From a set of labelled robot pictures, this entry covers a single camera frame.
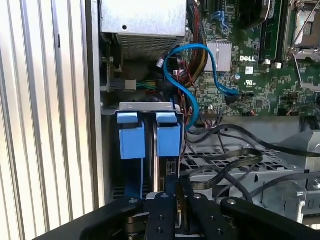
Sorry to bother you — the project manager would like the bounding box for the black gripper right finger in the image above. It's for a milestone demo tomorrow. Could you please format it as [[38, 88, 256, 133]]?
[[179, 174, 320, 240]]

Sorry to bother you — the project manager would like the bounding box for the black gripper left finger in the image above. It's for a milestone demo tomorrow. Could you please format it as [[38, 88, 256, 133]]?
[[32, 175, 180, 240]]

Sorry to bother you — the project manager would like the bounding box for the hard disk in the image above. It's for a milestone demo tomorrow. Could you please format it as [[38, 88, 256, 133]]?
[[116, 112, 188, 233]]

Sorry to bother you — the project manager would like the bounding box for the metal disk bay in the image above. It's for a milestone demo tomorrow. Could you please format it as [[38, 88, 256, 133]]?
[[101, 101, 186, 201]]

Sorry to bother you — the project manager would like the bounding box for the grey drive cage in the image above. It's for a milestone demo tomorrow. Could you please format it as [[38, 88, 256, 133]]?
[[179, 117, 320, 222]]

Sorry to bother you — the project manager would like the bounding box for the green motherboard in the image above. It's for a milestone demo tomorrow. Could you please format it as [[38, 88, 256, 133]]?
[[179, 0, 320, 118]]

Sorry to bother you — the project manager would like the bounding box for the open black PC case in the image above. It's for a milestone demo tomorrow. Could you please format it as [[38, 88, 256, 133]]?
[[53, 0, 320, 240]]

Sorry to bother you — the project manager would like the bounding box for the silver chipset heat sink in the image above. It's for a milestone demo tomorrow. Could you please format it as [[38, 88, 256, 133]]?
[[206, 39, 232, 72]]

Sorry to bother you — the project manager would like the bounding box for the metal socket cover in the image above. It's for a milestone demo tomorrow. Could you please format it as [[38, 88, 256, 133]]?
[[291, 46, 320, 91]]

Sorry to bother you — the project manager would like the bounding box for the silver power supply box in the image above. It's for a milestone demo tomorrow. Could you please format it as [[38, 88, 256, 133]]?
[[101, 0, 187, 61]]

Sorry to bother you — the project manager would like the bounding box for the thin metal locking lever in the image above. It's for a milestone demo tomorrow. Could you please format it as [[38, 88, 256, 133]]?
[[291, 7, 320, 52]]

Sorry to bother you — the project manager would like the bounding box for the CPU socket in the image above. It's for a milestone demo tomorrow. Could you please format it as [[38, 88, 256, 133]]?
[[287, 0, 320, 48]]

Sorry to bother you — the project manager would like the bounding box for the black round wire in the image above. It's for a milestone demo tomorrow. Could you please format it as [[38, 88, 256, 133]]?
[[217, 124, 320, 159]]

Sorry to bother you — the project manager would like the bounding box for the blue flat wire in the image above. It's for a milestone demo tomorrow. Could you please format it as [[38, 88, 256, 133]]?
[[163, 42, 241, 131]]

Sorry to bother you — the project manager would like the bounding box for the braided power wire bundle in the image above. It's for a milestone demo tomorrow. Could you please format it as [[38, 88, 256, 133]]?
[[186, 0, 210, 86]]

